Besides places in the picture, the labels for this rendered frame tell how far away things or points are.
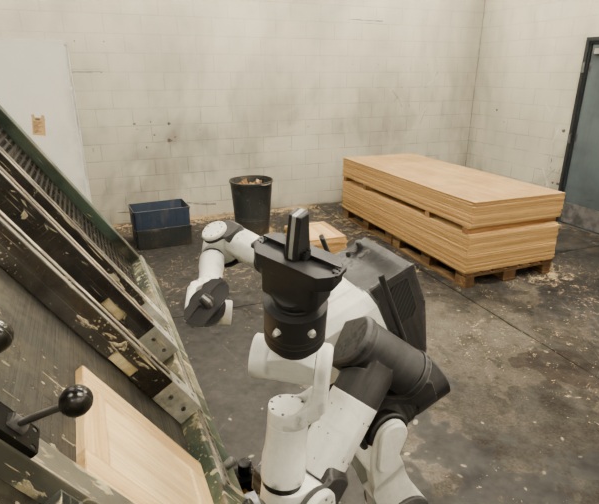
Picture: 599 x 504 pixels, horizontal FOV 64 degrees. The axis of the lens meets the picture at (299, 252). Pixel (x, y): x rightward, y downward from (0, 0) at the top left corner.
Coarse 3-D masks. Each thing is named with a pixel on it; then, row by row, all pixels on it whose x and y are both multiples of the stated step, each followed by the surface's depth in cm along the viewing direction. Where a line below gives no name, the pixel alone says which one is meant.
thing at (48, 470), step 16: (0, 448) 58; (48, 448) 64; (0, 464) 58; (16, 464) 59; (32, 464) 60; (48, 464) 62; (64, 464) 65; (16, 480) 60; (32, 480) 61; (48, 480) 61; (64, 480) 62; (80, 480) 66; (96, 480) 69; (32, 496) 61; (48, 496) 62; (80, 496) 64; (96, 496) 66; (112, 496) 70
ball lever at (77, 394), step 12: (60, 396) 56; (72, 396) 55; (84, 396) 56; (48, 408) 58; (60, 408) 55; (72, 408) 55; (84, 408) 56; (12, 420) 59; (24, 420) 59; (36, 420) 59; (24, 432) 60
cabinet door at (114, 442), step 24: (96, 384) 98; (96, 408) 91; (120, 408) 100; (96, 432) 84; (120, 432) 93; (144, 432) 103; (96, 456) 78; (120, 456) 86; (144, 456) 95; (168, 456) 106; (120, 480) 80; (144, 480) 88; (168, 480) 97; (192, 480) 108
